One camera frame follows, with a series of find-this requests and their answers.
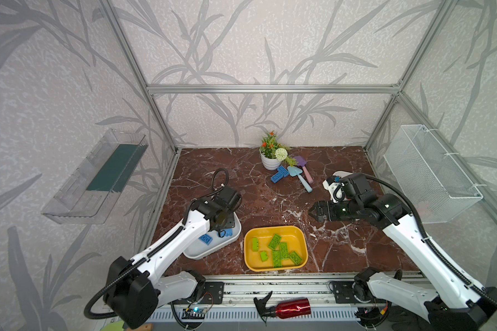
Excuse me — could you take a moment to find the green lego row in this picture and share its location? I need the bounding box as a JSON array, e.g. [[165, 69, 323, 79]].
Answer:
[[251, 237, 269, 262]]

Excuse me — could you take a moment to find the green lego pair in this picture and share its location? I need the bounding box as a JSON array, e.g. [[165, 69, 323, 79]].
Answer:
[[271, 242, 304, 268]]

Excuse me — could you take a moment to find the white tray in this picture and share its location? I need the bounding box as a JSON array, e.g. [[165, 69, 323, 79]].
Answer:
[[183, 213, 242, 260], [333, 170, 351, 178]]

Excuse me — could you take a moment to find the yellow tray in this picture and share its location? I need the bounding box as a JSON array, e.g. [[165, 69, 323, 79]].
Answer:
[[244, 226, 309, 273]]

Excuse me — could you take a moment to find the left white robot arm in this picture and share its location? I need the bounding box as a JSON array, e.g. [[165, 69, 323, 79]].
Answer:
[[84, 186, 242, 329]]

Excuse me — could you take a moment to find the teal toy shovel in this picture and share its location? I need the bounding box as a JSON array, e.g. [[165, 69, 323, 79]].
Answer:
[[287, 165, 313, 193]]

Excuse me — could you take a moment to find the clear wall shelf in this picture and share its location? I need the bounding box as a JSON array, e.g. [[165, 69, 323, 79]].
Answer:
[[41, 129, 149, 225]]

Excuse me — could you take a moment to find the red spray bottle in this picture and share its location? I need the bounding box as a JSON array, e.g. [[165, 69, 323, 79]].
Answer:
[[253, 291, 311, 324]]

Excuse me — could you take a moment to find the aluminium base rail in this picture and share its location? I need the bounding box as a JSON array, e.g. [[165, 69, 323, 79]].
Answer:
[[103, 274, 450, 309]]

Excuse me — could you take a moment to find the white wire basket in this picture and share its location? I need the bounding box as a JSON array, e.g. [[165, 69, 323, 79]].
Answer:
[[384, 124, 483, 224]]

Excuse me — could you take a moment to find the purple pink toy shovel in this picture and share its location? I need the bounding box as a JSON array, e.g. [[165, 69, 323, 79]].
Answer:
[[294, 156, 313, 184]]

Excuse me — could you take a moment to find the green circuit board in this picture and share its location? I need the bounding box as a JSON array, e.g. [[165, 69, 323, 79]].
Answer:
[[181, 306, 212, 321]]

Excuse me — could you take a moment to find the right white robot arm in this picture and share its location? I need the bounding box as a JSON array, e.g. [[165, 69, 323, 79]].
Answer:
[[309, 172, 497, 330]]

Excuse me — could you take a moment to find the potted flower plant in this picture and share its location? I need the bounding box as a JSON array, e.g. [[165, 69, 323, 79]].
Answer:
[[259, 131, 297, 170]]

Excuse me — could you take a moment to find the blue lego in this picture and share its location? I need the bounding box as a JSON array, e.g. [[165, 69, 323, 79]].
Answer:
[[271, 172, 284, 183], [277, 165, 289, 178], [199, 234, 213, 245], [220, 229, 233, 237]]

